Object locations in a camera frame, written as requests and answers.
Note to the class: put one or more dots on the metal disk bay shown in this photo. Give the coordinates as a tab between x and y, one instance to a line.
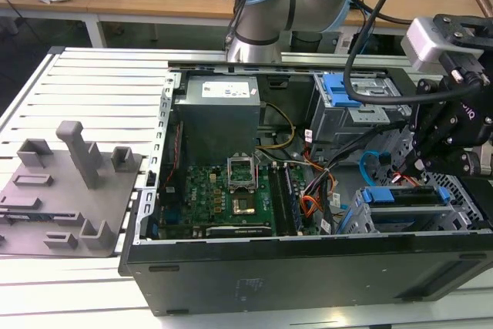
408	219

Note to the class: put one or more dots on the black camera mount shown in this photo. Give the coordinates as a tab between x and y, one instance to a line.
466	36

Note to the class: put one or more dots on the metal drive cage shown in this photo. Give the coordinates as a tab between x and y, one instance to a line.
346	121

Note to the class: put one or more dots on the grey power supply unit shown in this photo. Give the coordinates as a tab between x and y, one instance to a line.
217	121

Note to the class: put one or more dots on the black graphics card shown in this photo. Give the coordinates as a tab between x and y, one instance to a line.
237	230

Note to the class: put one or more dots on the black RAM slot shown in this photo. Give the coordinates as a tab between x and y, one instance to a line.
276	198
290	198

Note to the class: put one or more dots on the blue plastic cage latch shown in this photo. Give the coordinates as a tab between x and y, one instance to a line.
335	92

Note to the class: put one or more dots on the CPU socket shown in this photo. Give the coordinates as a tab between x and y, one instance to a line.
243	206

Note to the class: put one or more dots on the hard disk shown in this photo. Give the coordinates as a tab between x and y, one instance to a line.
379	195

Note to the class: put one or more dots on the green motherboard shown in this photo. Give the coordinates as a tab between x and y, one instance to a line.
210	194

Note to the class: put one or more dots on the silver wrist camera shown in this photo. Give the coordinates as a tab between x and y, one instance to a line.
421	42

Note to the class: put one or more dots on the black open PC case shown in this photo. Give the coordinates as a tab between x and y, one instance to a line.
269	275

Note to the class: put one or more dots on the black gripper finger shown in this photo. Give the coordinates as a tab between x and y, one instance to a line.
450	162
418	125

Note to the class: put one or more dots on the wooden desk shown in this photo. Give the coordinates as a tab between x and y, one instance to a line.
173	1

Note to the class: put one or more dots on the grey parts rack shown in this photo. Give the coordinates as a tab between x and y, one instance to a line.
69	205

